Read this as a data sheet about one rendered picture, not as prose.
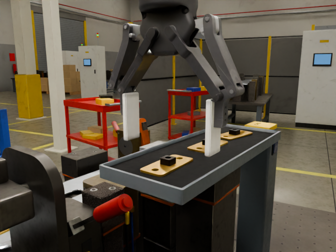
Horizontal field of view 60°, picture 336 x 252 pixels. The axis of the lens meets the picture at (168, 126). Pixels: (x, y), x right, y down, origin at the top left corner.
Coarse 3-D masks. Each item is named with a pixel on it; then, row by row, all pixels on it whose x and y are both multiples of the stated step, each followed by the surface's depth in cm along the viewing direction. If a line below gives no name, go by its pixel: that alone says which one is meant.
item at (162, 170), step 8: (160, 160) 41; (168, 160) 40; (176, 160) 42; (184, 160) 42; (192, 160) 43; (144, 168) 39; (152, 168) 39; (160, 168) 39; (168, 168) 39; (176, 168) 40; (160, 176) 37
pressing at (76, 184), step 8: (80, 176) 80; (88, 176) 80; (64, 184) 75; (72, 184) 75; (80, 184) 75; (64, 192) 70; (80, 200) 66; (8, 232) 53; (0, 240) 51; (8, 240) 50; (0, 248) 48; (8, 248) 49
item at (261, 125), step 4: (248, 124) 70; (252, 124) 70; (256, 124) 70; (260, 124) 70; (264, 124) 70; (268, 124) 70; (272, 124) 70; (276, 124) 71; (264, 128) 67; (268, 128) 67; (272, 128) 68
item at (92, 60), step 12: (84, 48) 1042; (96, 48) 1025; (84, 60) 1048; (96, 60) 1031; (84, 72) 1062; (96, 72) 1039; (84, 84) 1072; (96, 84) 1048; (84, 96) 1082; (96, 96) 1058
